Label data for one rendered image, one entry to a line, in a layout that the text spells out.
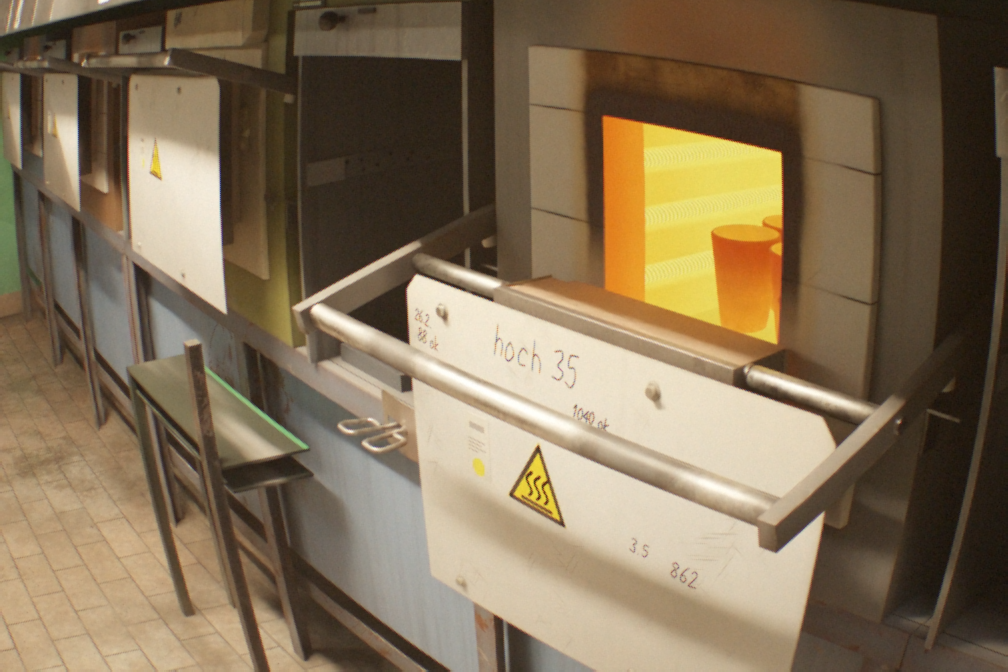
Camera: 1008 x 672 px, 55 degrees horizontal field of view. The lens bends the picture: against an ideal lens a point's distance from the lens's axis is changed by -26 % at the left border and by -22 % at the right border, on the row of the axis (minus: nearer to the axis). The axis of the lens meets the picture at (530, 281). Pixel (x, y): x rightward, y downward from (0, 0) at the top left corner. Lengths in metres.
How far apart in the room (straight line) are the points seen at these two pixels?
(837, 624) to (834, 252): 0.40
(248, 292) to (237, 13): 0.53
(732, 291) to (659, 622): 0.38
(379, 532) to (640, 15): 1.13
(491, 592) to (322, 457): 0.82
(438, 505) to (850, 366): 0.58
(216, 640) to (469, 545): 1.39
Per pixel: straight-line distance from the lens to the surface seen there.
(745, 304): 1.30
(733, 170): 1.40
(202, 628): 2.73
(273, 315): 2.04
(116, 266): 3.39
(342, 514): 2.16
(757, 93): 1.08
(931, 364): 0.97
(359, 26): 1.62
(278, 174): 1.94
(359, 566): 2.18
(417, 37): 1.49
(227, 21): 2.03
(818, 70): 1.04
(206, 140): 1.93
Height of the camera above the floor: 1.48
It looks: 16 degrees down
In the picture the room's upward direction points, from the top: 1 degrees counter-clockwise
